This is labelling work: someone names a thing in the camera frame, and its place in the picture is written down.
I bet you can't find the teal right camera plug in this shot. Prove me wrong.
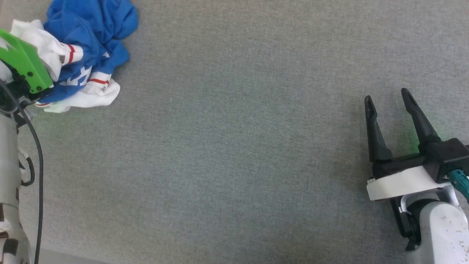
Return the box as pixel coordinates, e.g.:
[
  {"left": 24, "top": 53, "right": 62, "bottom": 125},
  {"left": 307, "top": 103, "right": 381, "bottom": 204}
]
[{"left": 448, "top": 169, "right": 469, "bottom": 201}]

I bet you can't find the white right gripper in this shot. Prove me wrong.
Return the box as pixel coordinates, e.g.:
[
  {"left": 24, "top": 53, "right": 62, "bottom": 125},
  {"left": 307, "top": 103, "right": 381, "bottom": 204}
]
[{"left": 364, "top": 88, "right": 452, "bottom": 201}]

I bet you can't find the blue and white shirt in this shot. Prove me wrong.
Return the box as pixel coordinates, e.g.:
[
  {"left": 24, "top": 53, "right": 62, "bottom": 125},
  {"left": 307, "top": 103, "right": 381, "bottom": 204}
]
[{"left": 9, "top": 0, "right": 139, "bottom": 113}]

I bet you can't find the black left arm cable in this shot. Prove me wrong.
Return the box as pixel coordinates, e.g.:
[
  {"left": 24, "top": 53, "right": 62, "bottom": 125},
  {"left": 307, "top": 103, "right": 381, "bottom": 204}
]
[{"left": 0, "top": 80, "right": 44, "bottom": 264}]

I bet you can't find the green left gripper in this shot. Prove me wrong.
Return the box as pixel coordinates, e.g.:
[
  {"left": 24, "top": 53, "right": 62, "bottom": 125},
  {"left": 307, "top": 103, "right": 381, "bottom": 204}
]
[{"left": 0, "top": 29, "right": 54, "bottom": 113}]

